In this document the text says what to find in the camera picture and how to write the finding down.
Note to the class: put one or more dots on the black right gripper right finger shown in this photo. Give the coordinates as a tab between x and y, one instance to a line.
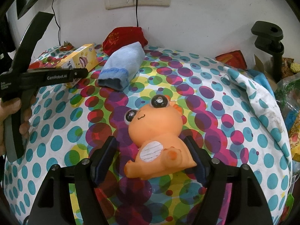
247	204

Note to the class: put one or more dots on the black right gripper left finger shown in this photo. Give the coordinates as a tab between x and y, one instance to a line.
52	204

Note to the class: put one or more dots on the yellow box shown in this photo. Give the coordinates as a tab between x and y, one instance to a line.
83	57

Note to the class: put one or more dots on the orange dinosaur toy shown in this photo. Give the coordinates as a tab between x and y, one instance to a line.
155	129

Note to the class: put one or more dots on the person left hand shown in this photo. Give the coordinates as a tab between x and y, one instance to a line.
11	107

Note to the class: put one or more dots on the red candy wrapper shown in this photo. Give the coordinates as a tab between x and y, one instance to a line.
67	46

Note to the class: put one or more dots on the polka dot bed sheet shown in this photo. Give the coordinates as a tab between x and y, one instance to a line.
68	124

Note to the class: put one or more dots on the blue sock far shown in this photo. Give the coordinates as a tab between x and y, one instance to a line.
121	67

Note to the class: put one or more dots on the clear bag of toys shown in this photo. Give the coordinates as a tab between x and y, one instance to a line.
287	96

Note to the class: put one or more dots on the red packet right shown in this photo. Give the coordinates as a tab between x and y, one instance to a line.
234	59

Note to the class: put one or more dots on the black clamp stand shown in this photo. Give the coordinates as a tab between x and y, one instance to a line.
269	37

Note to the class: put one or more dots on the red pouch by wall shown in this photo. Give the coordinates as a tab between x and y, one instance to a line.
123	36

